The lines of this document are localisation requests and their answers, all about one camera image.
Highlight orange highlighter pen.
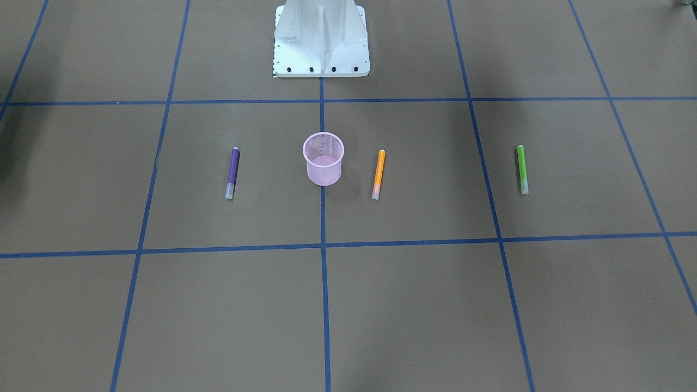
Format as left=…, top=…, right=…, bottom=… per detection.
left=371, top=149, right=386, bottom=200

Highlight pink mesh pen holder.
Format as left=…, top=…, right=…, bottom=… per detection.
left=303, top=132, right=345, bottom=186

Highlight purple highlighter pen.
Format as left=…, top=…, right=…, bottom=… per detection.
left=224, top=146, right=241, bottom=199

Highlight white pedestal column base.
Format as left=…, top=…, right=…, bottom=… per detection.
left=272, top=1, right=371, bottom=78

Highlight green highlighter pen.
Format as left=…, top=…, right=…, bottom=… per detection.
left=516, top=145, right=529, bottom=194

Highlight blue tape grid lines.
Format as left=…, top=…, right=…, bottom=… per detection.
left=2, top=1, right=695, bottom=391

